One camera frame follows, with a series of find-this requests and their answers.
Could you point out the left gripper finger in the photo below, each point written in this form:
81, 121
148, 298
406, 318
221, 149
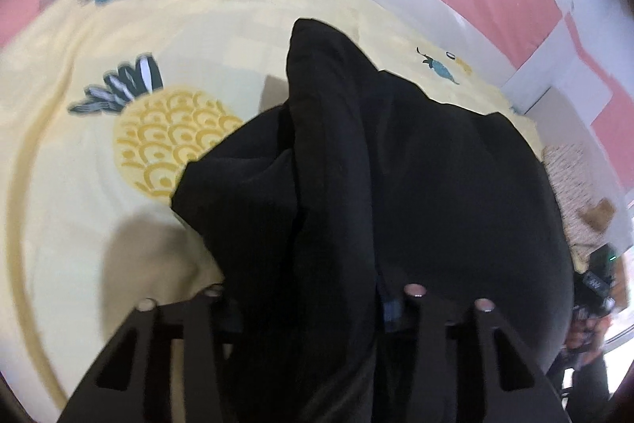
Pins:
395, 315

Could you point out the yellow pineapple print bedsheet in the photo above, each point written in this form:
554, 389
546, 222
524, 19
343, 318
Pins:
104, 103

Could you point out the large black garment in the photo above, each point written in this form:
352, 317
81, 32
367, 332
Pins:
357, 179

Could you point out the person's right hand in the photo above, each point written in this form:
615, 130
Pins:
601, 291

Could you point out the speckled knit pillow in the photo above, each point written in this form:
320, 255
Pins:
586, 218

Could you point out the white headboard panel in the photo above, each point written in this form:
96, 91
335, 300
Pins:
558, 124

